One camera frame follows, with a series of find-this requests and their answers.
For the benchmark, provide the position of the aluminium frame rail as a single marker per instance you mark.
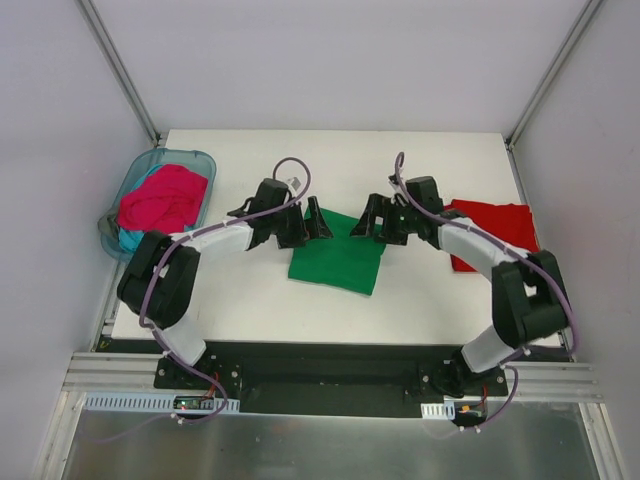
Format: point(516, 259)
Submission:
point(534, 381)

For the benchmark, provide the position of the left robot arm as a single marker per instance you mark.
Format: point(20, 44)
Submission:
point(159, 280)

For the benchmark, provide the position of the right corner aluminium post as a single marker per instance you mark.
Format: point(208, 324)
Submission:
point(577, 31)

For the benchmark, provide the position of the pink t shirt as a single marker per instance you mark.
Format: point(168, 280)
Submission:
point(169, 201)

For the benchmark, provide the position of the corner aluminium post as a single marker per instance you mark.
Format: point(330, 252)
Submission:
point(108, 48)
point(577, 31)

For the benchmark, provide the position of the left white cable duct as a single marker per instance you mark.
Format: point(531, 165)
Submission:
point(159, 403)

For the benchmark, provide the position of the folded red t shirt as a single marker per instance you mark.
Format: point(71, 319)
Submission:
point(512, 223)

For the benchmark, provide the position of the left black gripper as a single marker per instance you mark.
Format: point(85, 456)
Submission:
point(293, 226)

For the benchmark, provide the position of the white cable duct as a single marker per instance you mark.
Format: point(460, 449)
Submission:
point(159, 403)
point(438, 411)

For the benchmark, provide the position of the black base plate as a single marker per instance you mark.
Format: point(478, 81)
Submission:
point(385, 381)

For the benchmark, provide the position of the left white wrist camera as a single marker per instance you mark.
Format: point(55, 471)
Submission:
point(293, 183)

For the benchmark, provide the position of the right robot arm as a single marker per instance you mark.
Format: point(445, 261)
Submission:
point(528, 299)

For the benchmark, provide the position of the left corner aluminium post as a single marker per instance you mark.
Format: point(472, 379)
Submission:
point(108, 48)

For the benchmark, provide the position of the grey t shirt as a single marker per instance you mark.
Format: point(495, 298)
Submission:
point(107, 224)

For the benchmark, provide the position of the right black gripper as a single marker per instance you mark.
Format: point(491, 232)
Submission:
point(388, 226)

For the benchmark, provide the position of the blue plastic bin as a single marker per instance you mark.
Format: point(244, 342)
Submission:
point(194, 160)

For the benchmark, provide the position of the green t shirt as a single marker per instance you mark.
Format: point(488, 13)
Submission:
point(344, 262)

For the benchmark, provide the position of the right white cable duct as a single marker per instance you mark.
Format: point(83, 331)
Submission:
point(438, 411)

